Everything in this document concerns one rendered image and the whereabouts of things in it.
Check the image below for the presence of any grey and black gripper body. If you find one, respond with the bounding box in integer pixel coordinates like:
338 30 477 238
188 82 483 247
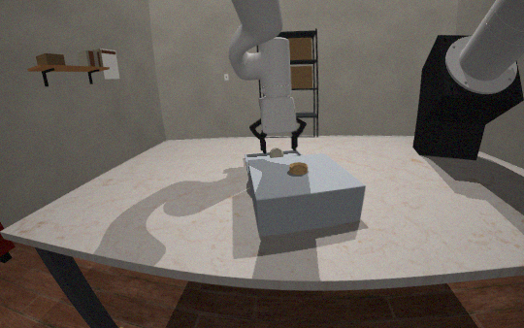
261 96 297 134

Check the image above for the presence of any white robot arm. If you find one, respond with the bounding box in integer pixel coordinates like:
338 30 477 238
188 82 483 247
229 0 524 97

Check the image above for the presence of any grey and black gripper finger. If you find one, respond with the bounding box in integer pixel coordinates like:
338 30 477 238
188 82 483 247
249 118 267 154
291 117 307 151

